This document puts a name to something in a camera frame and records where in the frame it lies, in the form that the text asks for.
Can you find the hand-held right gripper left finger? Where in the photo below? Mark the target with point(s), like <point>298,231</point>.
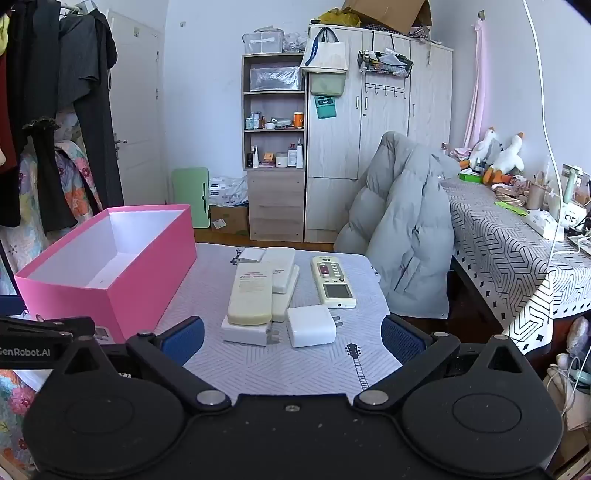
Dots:
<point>184,340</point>

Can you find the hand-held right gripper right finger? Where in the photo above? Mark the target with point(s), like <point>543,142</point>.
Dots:
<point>400,340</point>

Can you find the pink cardboard box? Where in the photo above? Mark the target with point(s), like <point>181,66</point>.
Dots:
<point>138,281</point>

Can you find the yellowed cream remote control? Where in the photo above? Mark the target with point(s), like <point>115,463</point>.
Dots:
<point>249,295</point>

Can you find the cream remote control with display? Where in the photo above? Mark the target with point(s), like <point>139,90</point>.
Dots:
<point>333,281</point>

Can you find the white power adapter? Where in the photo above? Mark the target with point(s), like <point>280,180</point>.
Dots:
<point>240,334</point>
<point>309,325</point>

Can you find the grey patterned bed sheet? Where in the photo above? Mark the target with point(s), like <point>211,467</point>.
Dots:
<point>277,369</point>

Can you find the white remote control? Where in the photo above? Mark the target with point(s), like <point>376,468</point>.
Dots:
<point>282,307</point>
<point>279,265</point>

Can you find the small white adapter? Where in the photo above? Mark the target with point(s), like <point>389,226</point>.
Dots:
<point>253,254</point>

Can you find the grey puffer jacket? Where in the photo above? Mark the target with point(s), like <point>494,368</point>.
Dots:
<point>401,221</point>

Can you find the small cardboard box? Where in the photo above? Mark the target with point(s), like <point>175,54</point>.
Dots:
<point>231,219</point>

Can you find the black and white patterned tablecloth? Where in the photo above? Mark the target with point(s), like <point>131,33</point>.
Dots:
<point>503,258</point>

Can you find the green folding table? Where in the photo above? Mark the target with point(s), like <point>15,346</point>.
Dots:
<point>189,198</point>

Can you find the black garment with frilly cuff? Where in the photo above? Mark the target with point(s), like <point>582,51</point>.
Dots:
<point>51,184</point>

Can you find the wooden bookshelf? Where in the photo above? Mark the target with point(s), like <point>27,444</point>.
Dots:
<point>276,207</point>

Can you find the floral quilt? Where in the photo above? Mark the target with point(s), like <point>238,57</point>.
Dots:
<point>78,180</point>

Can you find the white power strip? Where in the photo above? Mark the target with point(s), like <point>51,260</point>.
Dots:
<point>547,224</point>

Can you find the light wooden wardrobe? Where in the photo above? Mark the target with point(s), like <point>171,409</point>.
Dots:
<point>337,152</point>

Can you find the beige brush cup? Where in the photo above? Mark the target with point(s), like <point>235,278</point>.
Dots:
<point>536,194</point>

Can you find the dark grey hanging garment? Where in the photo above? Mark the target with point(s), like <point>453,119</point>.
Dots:
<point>99,152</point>

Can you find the white jar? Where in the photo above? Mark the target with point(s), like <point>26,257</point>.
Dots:
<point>281,160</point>

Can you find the white plush goose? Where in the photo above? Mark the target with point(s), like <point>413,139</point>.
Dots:
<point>482,147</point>
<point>508,159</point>

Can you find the white bottle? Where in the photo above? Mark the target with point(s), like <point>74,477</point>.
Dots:
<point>299,154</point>

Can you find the red hanging garment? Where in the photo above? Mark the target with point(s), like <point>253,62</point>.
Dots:
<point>5,115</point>

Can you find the white door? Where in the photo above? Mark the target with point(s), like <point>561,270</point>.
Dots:
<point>138,115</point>

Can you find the orange jar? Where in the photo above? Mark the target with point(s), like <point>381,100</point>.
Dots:
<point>298,120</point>

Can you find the pink curtain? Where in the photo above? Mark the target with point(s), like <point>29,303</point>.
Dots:
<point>478,92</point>

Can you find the green pouch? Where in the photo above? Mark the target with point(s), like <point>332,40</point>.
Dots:
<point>327,84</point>

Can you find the grey hanging t-shirt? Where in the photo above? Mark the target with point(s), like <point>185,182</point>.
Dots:
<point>76,60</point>

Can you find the white tote bag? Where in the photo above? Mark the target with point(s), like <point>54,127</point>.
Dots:
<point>325,57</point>

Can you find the clear lidded storage box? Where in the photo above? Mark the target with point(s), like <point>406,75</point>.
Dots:
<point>262,42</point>

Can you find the large open cardboard box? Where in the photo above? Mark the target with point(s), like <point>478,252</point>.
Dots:
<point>383,14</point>

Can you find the yellow bag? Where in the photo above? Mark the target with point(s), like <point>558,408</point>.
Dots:
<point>339,18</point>

